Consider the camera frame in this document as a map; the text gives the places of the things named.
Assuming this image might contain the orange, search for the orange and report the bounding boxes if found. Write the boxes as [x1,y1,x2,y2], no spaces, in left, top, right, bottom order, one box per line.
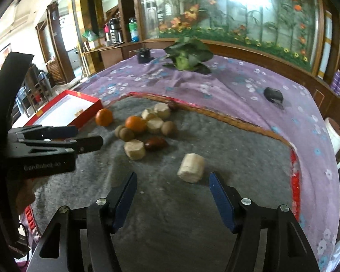
[95,108,114,126]
[124,115,147,134]

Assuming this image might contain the red box with white inside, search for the red box with white inside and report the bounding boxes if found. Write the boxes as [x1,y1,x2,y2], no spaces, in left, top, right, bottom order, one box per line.
[25,90,103,129]

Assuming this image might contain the brown kiwi left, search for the brown kiwi left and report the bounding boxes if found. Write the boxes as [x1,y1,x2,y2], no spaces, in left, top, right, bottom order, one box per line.
[114,125,124,139]

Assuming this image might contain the brown kiwi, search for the brown kiwi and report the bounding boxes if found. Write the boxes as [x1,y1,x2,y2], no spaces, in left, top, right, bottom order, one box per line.
[114,125,124,139]
[160,121,177,136]
[120,127,135,142]

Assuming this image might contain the brown kiwi middle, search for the brown kiwi middle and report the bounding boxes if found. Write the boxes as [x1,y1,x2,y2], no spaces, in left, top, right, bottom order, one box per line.
[120,127,135,142]

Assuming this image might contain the beige block small back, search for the beige block small back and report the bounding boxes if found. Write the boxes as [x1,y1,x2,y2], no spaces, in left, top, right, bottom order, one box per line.
[141,108,157,121]

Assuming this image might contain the wooden side cabinet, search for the wooden side cabinet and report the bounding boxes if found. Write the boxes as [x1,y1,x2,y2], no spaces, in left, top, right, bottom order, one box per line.
[81,42,145,75]

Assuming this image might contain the beige block top back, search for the beige block top back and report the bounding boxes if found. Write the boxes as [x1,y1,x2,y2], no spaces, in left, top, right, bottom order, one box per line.
[153,102,171,120]

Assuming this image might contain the brown kiwi right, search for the brown kiwi right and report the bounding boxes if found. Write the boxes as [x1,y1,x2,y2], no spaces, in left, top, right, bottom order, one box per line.
[160,121,177,136]

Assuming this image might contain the grey felt mat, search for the grey felt mat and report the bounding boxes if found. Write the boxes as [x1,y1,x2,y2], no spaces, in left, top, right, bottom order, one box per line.
[32,97,293,271]

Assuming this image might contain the dark red jujube back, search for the dark red jujube back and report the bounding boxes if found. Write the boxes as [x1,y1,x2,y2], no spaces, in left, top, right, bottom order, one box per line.
[167,101,179,111]

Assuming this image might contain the black cylinder device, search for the black cylinder device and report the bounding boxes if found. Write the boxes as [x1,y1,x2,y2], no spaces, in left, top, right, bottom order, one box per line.
[136,48,152,64]

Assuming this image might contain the black thermos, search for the black thermos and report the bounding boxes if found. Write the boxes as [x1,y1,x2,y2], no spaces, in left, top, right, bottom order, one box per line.
[109,18,123,44]

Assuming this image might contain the pink bottle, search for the pink bottle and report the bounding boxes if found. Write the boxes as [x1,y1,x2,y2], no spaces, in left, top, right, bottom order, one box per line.
[104,24,112,46]

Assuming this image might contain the white paper roll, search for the white paper roll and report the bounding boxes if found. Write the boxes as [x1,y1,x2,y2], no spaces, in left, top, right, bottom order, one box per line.
[324,117,340,155]

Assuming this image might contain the blue green bottle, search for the blue green bottle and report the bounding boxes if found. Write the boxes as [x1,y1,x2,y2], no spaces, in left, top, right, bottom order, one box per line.
[128,17,139,42]

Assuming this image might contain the green leafy vegetable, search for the green leafy vegetable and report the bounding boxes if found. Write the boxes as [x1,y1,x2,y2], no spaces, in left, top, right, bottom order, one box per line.
[163,37,214,75]

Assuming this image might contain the black mouse-like object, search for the black mouse-like object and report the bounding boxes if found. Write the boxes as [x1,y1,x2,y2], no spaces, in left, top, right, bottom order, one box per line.
[263,87,284,109]

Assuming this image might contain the purple floral tablecloth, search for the purple floral tablecloth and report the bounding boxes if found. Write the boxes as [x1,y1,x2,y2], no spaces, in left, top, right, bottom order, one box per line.
[77,49,340,271]

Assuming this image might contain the purple bottles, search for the purple bottles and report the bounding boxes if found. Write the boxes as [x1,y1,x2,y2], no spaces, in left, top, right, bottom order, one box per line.
[330,69,340,96]

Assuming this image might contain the glass panel with flowers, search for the glass panel with flowers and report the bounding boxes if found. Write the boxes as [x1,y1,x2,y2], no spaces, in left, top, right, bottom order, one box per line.
[141,0,318,70]

